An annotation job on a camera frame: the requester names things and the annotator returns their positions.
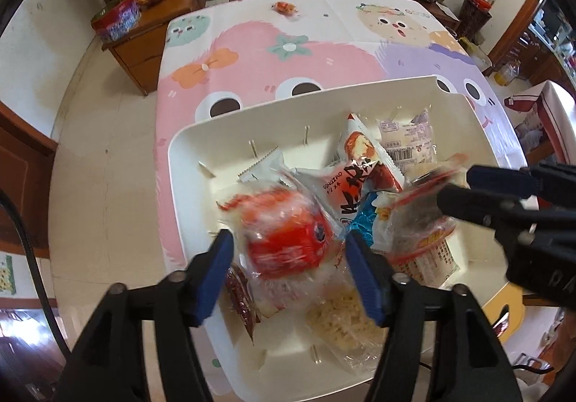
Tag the white plastic tray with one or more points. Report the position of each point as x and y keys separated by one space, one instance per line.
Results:
x=283 y=180

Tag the large printed clear cake pack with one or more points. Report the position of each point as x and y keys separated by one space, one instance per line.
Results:
x=431 y=268

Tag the red label sausage pack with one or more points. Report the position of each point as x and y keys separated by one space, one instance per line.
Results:
x=410 y=223

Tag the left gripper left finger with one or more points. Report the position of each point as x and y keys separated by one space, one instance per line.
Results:
x=206 y=276

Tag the red lid dark bin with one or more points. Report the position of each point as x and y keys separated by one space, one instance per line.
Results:
x=473 y=16

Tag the brown wooden door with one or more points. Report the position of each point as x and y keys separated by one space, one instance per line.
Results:
x=27 y=160

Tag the silver blue snack bag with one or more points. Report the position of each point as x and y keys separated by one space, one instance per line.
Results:
x=372 y=217

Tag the red round pastry pack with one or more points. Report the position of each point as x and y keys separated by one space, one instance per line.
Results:
x=286 y=243

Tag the white plastic pitcher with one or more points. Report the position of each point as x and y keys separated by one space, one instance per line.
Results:
x=479 y=57

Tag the orange white snack bar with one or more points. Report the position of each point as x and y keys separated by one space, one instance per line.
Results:
x=268 y=168

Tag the dark red date pack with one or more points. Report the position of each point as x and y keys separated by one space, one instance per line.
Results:
x=242 y=298

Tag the red round tin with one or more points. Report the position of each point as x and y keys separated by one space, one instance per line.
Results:
x=116 y=19

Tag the purple white bread pack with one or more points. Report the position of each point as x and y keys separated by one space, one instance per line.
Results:
x=409 y=143

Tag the wooden tv cabinet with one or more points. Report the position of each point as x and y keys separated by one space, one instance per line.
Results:
x=139 y=52

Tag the cartoon printed tablecloth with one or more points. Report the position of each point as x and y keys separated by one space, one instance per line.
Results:
x=239 y=90

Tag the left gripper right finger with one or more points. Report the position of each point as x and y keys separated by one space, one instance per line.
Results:
x=371 y=273

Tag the red white jujube snack bag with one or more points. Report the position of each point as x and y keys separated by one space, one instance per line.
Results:
x=361 y=165

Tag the small orange snack pack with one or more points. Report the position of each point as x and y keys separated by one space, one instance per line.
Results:
x=285 y=9

